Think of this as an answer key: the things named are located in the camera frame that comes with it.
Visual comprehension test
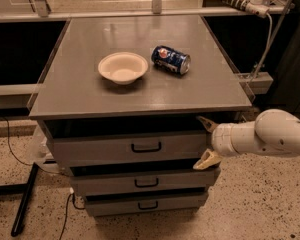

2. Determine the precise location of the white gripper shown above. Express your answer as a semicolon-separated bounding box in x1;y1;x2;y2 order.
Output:
193;116;266;170

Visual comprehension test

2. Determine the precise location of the grey top drawer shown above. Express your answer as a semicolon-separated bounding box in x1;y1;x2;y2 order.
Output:
48;131;210;167

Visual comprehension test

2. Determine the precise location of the grey drawer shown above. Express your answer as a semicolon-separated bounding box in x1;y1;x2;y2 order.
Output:
48;131;210;167
85;191;208;217
70;167;220;196

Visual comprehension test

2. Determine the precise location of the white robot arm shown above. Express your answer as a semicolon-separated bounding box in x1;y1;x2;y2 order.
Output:
193;109;300;170

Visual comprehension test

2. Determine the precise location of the grey middle drawer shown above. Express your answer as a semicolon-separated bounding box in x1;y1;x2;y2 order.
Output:
70;167;220;196

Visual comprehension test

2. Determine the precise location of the grey drawer cabinet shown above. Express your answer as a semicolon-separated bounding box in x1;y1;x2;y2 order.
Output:
30;15;251;203

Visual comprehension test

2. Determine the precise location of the grey bottom drawer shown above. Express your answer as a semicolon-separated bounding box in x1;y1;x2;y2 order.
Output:
85;191;208;217

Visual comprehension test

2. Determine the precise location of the blue pepsi can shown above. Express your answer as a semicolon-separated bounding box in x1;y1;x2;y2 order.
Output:
151;45;191;75

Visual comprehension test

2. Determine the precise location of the white paper bowl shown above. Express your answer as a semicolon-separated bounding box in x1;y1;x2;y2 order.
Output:
98;52;148;85

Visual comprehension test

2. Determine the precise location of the white power strip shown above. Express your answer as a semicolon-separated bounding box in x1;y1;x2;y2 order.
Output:
221;0;269;18

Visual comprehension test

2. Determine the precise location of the black metal floor bar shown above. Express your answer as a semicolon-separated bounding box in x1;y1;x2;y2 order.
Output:
11;163;39;237

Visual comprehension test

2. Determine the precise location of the white power cable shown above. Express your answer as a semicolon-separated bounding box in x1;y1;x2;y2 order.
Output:
248;13;273;82

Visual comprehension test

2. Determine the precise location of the black floor cable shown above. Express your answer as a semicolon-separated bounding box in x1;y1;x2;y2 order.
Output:
58;192;86;240

